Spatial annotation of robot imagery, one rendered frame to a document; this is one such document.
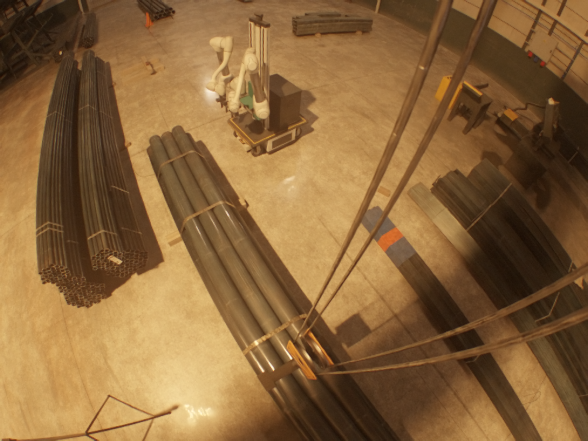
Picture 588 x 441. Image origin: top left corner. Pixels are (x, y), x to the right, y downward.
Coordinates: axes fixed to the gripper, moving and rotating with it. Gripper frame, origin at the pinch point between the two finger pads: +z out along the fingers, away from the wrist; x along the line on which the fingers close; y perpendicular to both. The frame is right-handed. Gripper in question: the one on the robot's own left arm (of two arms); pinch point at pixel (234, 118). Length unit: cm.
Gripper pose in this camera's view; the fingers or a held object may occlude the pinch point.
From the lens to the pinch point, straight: 338.8
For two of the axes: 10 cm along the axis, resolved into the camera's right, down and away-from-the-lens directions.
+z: -0.6, 5.3, 8.5
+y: -7.9, 4.9, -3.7
